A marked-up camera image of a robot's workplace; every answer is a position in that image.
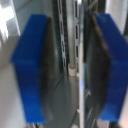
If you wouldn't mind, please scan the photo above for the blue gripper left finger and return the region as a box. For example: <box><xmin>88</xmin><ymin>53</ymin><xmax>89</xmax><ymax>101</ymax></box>
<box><xmin>9</xmin><ymin>13</ymin><xmax>56</xmax><ymax>125</ymax></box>

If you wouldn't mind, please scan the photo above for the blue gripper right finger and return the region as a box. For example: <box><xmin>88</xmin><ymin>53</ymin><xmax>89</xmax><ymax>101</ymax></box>
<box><xmin>83</xmin><ymin>12</ymin><xmax>128</xmax><ymax>123</ymax></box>

